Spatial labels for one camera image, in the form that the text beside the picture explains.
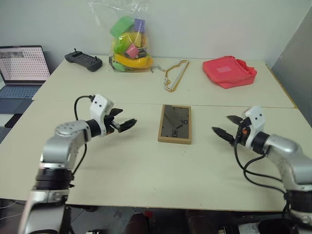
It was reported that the white clothes hanger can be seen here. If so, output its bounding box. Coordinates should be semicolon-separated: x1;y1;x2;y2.
151;58;190;90

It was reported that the black handheld controller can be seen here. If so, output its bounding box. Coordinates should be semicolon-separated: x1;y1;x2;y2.
64;48;103;73

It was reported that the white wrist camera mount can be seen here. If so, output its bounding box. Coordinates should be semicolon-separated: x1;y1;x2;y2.
239;105;265;148
89;94;115;137

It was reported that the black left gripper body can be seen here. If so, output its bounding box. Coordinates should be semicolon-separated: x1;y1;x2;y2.
104;114;122;136

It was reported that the yellow toy banana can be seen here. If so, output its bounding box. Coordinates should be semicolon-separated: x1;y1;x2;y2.
113;53;154;68

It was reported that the yellow clothes hanger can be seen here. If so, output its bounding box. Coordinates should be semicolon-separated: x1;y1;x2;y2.
164;59;191;93

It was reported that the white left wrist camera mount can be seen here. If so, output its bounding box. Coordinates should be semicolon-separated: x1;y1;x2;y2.
89;94;115;137

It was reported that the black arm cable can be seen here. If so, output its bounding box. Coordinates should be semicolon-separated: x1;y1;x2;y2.
233;138;292;216
71;95;95;176

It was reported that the purple toy block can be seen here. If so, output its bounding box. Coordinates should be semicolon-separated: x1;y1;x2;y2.
133;18;147;34

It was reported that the pink toy block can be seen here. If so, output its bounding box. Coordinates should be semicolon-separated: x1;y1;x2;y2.
125;43;139;59

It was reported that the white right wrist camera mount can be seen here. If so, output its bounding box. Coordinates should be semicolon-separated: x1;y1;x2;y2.
239;105;265;148

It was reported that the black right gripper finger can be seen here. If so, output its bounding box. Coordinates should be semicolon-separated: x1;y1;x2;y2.
227;115;243;126
211;126;238;144

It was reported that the clear plastic toy bag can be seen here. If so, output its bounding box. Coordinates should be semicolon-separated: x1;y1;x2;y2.
88;0;155;73

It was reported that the green toy block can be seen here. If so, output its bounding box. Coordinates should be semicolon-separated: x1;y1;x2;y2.
110;15;136;39

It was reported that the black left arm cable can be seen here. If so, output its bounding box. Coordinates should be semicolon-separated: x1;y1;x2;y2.
71;95;95;176

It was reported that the red fabric bag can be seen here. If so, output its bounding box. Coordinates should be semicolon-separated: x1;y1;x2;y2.
202;55;258;90

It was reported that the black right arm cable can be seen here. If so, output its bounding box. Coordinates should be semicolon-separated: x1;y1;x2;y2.
233;138;292;216

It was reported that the open laptop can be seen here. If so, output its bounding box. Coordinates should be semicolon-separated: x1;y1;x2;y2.
0;44;52;114

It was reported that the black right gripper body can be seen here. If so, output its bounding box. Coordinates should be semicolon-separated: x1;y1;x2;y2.
234;117;252;147

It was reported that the grey partition panel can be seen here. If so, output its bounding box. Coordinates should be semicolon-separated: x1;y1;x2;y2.
270;9;312;129

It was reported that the wooden picture frame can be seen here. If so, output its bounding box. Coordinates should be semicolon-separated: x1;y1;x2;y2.
157;104;194;145

